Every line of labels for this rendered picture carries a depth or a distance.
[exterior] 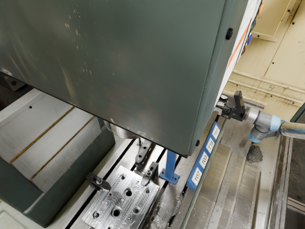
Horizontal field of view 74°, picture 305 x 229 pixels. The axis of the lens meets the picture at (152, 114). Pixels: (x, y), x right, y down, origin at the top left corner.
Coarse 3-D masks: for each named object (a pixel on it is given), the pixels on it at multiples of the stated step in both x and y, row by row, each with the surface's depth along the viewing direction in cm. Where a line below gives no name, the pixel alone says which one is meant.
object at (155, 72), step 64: (0, 0) 30; (64, 0) 24; (128, 0) 20; (192, 0) 17; (0, 64) 47; (64, 64) 33; (128, 64) 26; (192, 64) 21; (128, 128) 37; (192, 128) 28
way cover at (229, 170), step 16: (224, 160) 133; (240, 160) 136; (208, 176) 123; (224, 176) 126; (240, 176) 126; (256, 176) 129; (208, 192) 115; (224, 192) 118; (240, 192) 120; (256, 192) 120; (208, 208) 110; (224, 208) 110; (240, 208) 112; (192, 224) 105; (208, 224) 106; (224, 224) 106; (240, 224) 106
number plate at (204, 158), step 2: (204, 152) 112; (202, 154) 111; (204, 154) 112; (206, 154) 113; (202, 156) 110; (204, 156) 112; (206, 156) 113; (202, 158) 110; (204, 158) 111; (206, 158) 112; (200, 160) 109; (202, 160) 110; (204, 160) 111; (206, 160) 112; (200, 162) 108; (202, 162) 110; (204, 162) 111; (206, 162) 112; (202, 164) 109; (204, 164) 110; (202, 166) 109; (204, 166) 110
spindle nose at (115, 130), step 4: (108, 124) 50; (112, 124) 49; (108, 128) 52; (112, 128) 50; (116, 128) 49; (120, 128) 48; (112, 132) 52; (116, 132) 50; (120, 132) 50; (124, 132) 49; (128, 132) 49; (120, 136) 51; (124, 136) 51; (128, 136) 51; (132, 136) 51; (136, 136) 51
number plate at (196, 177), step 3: (195, 171) 104; (198, 171) 106; (195, 174) 104; (198, 174) 105; (201, 174) 107; (192, 177) 102; (195, 177) 103; (198, 177) 105; (192, 180) 102; (195, 180) 103; (198, 180) 105; (195, 183) 103
